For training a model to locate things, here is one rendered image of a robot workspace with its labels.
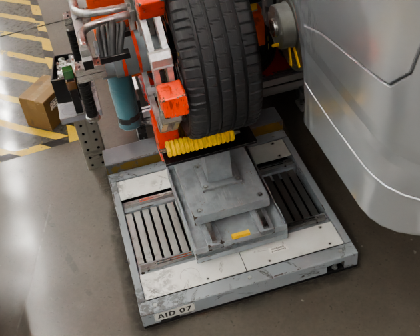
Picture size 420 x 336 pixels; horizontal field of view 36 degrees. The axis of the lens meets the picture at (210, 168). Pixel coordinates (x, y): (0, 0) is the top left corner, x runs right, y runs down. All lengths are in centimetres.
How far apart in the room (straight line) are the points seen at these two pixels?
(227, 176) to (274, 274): 43
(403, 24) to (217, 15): 75
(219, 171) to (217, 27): 78
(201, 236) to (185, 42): 87
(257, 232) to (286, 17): 79
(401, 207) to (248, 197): 102
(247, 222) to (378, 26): 131
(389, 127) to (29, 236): 184
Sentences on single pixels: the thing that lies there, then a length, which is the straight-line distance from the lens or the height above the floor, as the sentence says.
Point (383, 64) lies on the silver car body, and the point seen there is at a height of 121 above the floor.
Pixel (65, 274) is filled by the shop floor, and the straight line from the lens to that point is 264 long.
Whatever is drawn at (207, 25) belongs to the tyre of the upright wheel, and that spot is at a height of 103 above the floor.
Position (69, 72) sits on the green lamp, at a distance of 252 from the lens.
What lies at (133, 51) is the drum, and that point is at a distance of 209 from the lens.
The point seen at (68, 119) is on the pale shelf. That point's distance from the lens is 264.
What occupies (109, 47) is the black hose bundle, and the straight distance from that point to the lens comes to 191.
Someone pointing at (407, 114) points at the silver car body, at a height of 113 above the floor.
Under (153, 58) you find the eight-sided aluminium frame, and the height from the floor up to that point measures 97.
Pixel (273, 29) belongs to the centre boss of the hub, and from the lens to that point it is 218.
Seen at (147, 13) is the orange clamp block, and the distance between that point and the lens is 187.
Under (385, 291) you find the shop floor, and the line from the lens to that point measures 244.
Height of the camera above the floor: 193
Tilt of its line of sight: 41 degrees down
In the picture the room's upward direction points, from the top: 8 degrees counter-clockwise
